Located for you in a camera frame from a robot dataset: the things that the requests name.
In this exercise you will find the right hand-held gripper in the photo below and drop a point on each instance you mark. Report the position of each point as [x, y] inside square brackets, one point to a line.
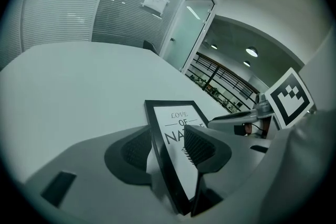
[288, 97]

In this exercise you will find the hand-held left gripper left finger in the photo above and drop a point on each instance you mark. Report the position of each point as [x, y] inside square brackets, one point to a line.
[86, 165]

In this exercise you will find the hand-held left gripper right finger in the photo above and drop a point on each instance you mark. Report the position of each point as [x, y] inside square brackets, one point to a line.
[249, 170]

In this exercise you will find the black framed nature picture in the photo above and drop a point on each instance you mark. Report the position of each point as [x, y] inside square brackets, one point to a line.
[168, 123]

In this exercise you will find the white round table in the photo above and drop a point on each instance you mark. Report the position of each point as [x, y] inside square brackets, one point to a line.
[78, 86]

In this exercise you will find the clutter of items below railing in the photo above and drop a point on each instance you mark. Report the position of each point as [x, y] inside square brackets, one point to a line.
[223, 97]

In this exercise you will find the black metal railing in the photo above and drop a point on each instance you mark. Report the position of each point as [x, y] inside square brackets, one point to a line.
[225, 78]

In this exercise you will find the round ceiling lamp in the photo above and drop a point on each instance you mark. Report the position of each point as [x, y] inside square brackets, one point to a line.
[214, 47]
[251, 51]
[246, 63]

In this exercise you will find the glass door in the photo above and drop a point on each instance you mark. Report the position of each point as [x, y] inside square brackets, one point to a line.
[197, 29]

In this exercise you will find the blue padded chair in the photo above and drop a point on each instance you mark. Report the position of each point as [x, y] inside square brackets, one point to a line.
[151, 47]

